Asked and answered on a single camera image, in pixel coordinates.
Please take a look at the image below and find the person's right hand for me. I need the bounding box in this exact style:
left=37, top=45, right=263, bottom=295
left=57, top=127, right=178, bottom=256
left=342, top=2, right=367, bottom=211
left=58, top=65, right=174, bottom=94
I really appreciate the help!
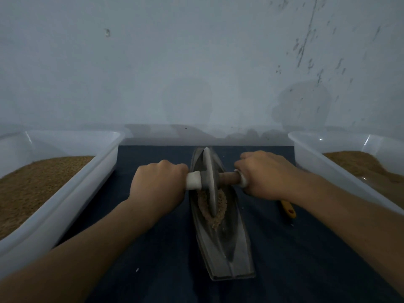
left=234, top=150, right=313, bottom=202

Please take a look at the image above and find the person's left hand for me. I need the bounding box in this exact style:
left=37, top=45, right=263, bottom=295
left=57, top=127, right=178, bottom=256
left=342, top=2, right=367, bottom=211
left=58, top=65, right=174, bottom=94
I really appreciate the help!
left=128, top=160, right=189, bottom=218

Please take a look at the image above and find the orange handled brush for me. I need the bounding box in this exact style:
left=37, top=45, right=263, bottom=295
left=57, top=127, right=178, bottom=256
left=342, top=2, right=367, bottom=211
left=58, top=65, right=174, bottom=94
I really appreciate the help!
left=281, top=200, right=297, bottom=220

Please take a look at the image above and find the metal grinding wheel with handles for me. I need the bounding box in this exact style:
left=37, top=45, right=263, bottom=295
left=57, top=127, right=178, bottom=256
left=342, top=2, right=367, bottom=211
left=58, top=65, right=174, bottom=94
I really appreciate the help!
left=186, top=147, right=248, bottom=217

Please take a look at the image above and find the white plastic tray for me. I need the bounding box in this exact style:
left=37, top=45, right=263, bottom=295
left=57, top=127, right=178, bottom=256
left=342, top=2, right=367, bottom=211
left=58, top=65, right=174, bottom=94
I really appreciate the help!
left=288, top=130, right=404, bottom=215
left=0, top=130, right=126, bottom=278

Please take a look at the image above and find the small ground grain portion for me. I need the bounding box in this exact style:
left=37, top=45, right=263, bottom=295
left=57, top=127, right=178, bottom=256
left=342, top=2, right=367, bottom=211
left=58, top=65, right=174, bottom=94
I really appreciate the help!
left=197, top=188, right=228, bottom=230

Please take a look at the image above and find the boat-shaped metal grinding trough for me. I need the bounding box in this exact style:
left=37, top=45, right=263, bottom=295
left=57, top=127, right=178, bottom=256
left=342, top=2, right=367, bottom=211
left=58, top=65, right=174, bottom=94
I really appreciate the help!
left=189, top=147, right=256, bottom=281

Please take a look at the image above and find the person's right forearm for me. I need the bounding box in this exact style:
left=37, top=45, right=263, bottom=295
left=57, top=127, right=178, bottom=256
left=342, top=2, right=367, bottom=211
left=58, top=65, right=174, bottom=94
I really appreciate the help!
left=293, top=173, right=404, bottom=297

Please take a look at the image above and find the person's left forearm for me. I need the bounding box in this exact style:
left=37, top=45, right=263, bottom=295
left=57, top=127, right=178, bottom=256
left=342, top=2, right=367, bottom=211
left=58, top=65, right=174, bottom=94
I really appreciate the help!
left=0, top=195, right=159, bottom=303

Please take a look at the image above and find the dark blue tablecloth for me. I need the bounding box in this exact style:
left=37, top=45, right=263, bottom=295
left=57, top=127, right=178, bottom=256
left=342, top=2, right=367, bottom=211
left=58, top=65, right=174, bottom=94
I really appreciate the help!
left=57, top=145, right=404, bottom=303

